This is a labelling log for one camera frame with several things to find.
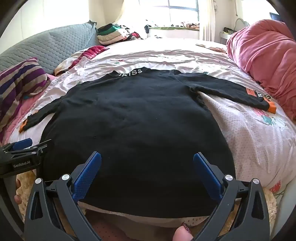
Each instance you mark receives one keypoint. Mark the striped pillow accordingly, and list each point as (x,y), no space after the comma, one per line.
(20,81)

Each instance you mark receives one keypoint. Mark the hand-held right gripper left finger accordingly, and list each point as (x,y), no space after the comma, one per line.
(86,176)

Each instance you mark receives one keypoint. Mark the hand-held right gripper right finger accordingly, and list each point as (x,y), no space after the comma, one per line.
(207,176)

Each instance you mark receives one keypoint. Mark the black white plush toy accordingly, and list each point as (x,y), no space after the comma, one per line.
(147,27)

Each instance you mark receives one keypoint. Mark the person's left hand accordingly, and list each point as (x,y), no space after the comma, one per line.
(17,199)

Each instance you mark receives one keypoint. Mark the printed pink bed sheet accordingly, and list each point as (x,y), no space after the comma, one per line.
(249,139)

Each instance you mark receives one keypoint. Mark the person's right hand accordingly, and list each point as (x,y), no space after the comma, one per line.
(182,235)

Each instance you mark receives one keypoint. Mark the grey quilted headboard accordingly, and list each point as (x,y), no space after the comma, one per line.
(55,44)

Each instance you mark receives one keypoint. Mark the fluffy beige rug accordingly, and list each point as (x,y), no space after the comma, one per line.
(270,199)

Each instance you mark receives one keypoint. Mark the white side shelf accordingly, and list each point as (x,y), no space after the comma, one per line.
(225,36)

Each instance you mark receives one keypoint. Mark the pink duvet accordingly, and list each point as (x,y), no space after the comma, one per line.
(266,53)

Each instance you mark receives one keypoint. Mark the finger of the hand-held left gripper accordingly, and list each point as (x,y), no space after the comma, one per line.
(39,147)
(22,143)

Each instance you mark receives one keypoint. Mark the black sweater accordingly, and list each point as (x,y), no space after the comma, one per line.
(138,129)

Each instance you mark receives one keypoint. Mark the stack of folded clothes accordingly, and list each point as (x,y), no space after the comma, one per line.
(113,34)

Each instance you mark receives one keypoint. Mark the window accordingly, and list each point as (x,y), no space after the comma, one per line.
(180,11)

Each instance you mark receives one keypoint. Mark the dark monitor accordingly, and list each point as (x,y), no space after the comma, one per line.
(275,18)

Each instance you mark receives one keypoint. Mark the cream curtain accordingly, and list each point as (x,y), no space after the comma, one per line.
(205,20)

